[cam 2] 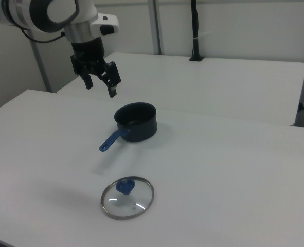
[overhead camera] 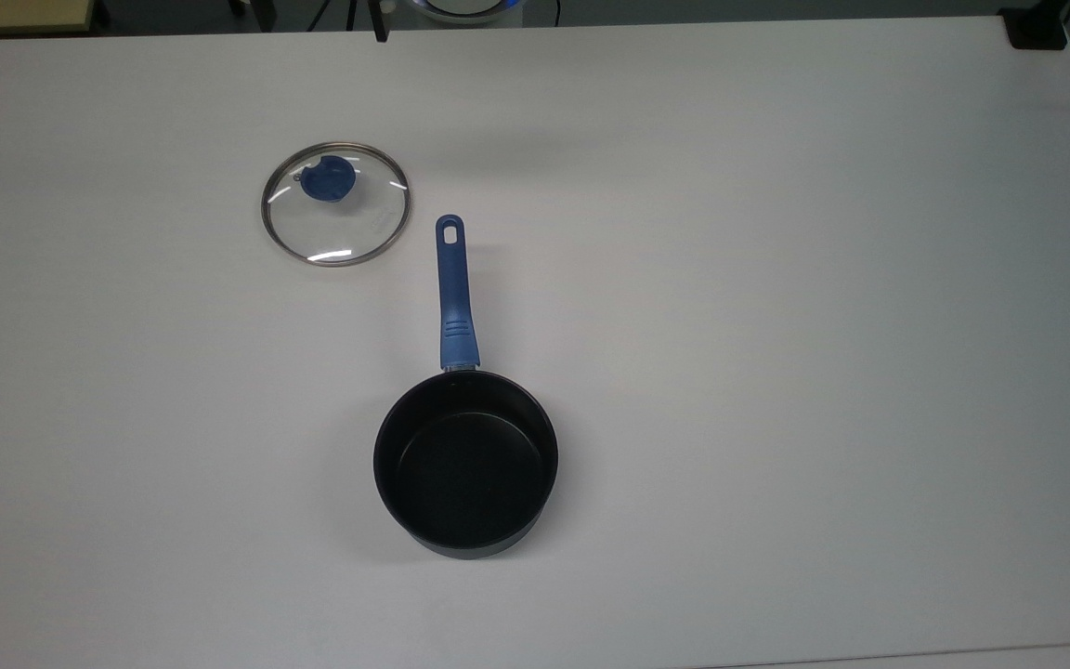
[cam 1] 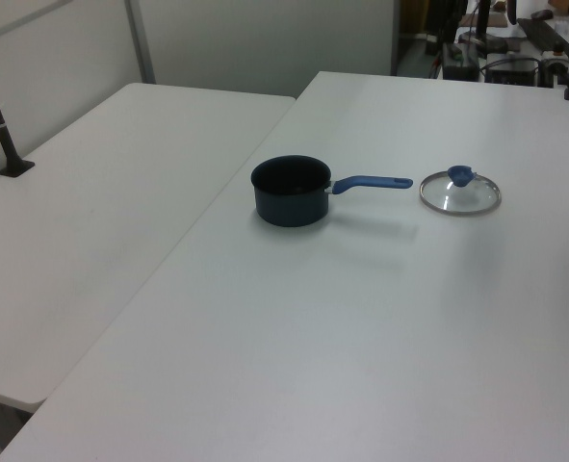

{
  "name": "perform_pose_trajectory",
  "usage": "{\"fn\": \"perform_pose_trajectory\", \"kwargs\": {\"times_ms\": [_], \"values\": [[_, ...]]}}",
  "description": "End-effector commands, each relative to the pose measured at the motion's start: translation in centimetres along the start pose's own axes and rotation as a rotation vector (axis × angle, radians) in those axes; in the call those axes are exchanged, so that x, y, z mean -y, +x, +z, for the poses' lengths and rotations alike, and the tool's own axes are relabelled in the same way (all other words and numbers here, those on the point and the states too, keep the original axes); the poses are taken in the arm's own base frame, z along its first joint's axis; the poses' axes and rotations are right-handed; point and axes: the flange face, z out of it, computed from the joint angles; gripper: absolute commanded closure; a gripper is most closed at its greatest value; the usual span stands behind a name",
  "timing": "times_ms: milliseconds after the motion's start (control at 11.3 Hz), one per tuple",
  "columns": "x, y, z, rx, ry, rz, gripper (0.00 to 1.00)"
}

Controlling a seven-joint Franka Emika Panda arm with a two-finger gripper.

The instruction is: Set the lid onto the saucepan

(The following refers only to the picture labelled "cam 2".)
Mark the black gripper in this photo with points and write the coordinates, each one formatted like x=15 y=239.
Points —
x=87 y=52

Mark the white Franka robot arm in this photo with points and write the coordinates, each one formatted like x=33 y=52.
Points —
x=56 y=13

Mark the white zip tie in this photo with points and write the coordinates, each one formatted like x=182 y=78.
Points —
x=196 y=38

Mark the glass lid with blue knob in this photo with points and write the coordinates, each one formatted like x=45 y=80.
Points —
x=125 y=186

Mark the white adjacent table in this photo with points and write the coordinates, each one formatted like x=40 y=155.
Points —
x=193 y=85

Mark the black camera stand pole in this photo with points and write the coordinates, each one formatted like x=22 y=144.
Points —
x=195 y=25

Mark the grey aluminium frame post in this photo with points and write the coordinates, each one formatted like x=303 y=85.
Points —
x=157 y=25
x=41 y=67

